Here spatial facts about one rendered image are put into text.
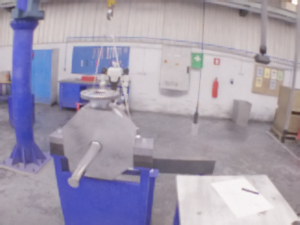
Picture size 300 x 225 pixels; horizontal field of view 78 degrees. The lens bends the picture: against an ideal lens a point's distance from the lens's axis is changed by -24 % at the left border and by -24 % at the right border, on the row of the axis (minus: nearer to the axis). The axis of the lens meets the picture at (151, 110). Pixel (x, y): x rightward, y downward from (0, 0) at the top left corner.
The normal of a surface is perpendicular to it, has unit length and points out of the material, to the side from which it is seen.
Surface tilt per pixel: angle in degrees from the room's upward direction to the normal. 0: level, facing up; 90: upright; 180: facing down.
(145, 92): 90
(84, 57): 90
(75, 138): 90
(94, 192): 90
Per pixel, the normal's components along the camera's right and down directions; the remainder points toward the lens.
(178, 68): -0.06, 0.24
